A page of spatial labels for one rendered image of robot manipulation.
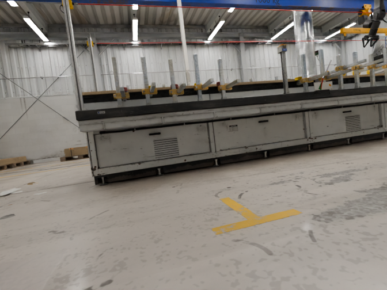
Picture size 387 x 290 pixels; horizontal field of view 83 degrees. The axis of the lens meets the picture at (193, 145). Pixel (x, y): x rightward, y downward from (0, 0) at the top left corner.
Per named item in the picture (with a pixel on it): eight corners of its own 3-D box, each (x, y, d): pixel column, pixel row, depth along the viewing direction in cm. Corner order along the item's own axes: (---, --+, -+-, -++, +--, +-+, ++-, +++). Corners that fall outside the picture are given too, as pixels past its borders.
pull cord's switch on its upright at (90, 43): (107, 121, 293) (95, 37, 287) (95, 122, 289) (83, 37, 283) (107, 121, 300) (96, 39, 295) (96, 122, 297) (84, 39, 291)
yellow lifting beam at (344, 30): (390, 35, 622) (390, 23, 620) (343, 35, 579) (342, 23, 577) (387, 37, 631) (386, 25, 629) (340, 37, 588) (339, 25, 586)
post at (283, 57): (289, 93, 237) (285, 51, 235) (285, 94, 236) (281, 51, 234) (287, 94, 242) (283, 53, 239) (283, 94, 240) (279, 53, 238)
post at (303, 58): (308, 96, 244) (304, 53, 242) (306, 96, 244) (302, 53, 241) (306, 97, 248) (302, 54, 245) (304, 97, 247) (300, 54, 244)
